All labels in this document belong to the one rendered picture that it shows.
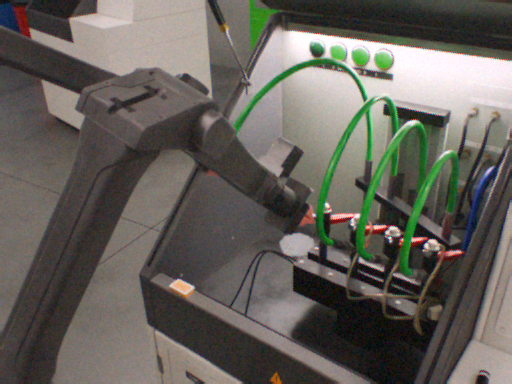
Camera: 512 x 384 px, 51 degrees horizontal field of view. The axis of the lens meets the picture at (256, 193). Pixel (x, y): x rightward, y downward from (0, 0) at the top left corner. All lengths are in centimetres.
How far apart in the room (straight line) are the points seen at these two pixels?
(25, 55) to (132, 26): 291
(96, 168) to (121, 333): 209
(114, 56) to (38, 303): 332
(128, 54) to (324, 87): 261
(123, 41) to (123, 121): 336
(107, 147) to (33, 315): 19
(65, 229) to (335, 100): 98
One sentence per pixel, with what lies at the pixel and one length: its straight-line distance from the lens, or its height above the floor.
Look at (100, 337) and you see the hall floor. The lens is 258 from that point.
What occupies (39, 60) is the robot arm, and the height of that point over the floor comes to 149.
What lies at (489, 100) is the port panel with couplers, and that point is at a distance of 123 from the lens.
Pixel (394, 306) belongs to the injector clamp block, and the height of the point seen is 98.
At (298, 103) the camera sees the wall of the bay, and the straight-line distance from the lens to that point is 146.
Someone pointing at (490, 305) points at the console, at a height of 105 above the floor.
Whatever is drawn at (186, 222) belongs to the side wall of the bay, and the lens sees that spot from 130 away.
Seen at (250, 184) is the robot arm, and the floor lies 133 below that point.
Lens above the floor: 173
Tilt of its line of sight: 30 degrees down
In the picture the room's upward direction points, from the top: 2 degrees counter-clockwise
